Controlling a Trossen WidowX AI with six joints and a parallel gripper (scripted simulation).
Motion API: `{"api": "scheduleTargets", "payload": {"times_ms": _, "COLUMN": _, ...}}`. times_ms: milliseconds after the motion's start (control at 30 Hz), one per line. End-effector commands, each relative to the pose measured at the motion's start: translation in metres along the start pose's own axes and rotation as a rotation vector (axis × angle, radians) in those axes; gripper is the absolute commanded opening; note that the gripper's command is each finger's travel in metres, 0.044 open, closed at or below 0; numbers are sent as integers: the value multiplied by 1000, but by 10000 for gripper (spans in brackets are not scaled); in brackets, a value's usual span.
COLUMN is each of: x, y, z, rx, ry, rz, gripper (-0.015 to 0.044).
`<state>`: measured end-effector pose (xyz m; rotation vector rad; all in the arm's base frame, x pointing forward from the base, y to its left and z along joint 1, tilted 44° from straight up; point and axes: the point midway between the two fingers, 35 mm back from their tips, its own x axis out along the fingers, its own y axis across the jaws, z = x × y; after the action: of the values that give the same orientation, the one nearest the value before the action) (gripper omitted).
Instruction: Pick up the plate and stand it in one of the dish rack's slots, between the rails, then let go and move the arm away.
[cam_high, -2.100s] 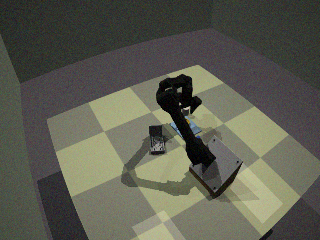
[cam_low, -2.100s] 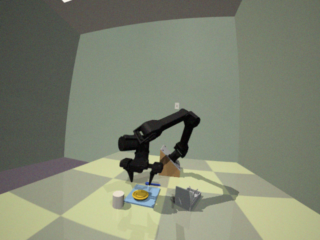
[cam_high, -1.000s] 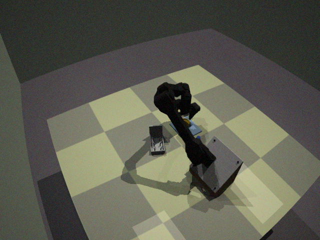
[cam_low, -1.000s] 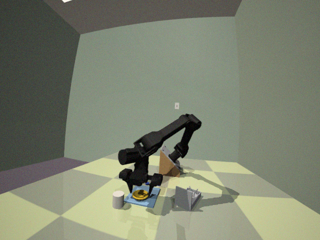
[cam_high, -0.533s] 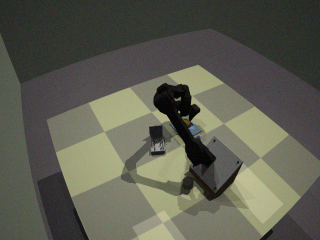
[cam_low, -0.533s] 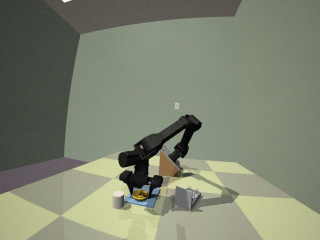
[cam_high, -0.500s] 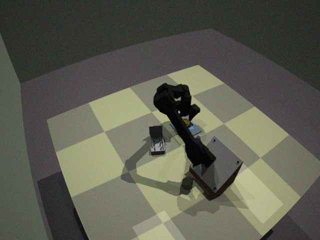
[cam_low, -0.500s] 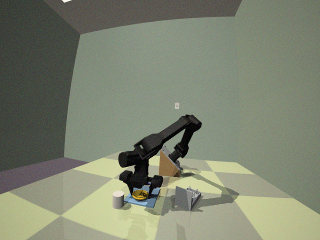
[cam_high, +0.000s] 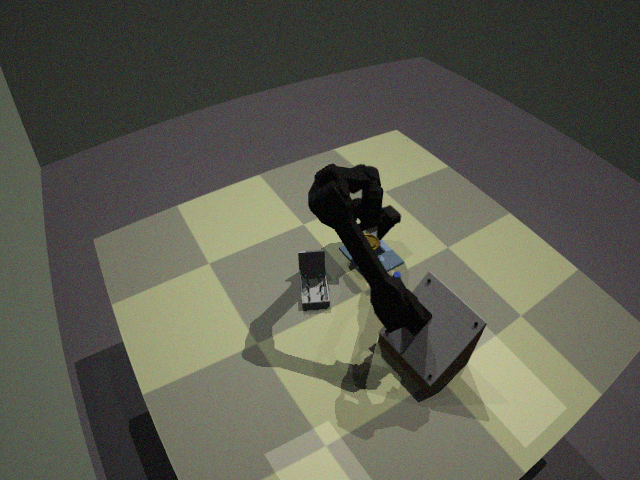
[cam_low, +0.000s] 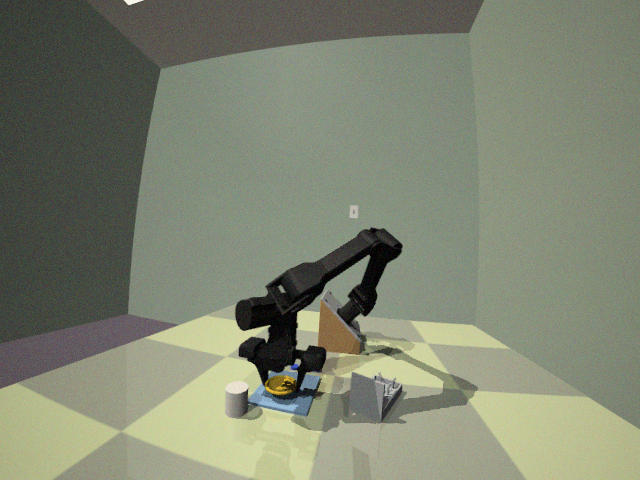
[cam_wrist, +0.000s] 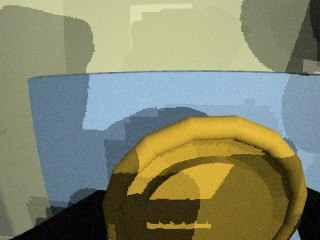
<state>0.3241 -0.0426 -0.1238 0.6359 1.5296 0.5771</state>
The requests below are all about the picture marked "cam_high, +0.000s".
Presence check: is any blue square mat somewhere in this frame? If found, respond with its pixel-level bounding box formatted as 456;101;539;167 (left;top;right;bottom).
339;239;404;272

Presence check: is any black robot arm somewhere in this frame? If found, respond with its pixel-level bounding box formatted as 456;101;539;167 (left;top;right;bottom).
308;164;432;336

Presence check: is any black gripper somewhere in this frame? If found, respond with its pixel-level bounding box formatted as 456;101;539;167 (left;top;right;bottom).
358;202;401;241

